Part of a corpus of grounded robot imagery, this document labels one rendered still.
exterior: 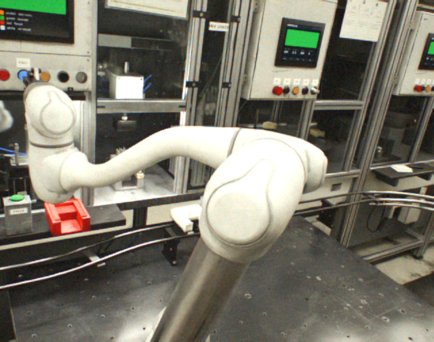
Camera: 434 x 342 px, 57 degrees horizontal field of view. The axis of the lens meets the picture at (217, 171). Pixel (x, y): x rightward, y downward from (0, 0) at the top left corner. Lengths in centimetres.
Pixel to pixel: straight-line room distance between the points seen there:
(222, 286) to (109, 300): 90
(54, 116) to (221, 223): 52
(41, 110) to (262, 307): 107
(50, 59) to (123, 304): 88
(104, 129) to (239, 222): 154
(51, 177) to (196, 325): 50
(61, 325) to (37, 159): 64
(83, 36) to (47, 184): 61
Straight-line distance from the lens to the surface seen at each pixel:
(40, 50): 146
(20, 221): 150
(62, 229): 151
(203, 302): 74
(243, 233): 57
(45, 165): 103
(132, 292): 160
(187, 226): 164
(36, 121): 97
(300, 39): 191
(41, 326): 150
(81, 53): 148
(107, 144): 207
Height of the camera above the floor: 169
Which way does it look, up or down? 21 degrees down
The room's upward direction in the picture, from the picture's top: 8 degrees clockwise
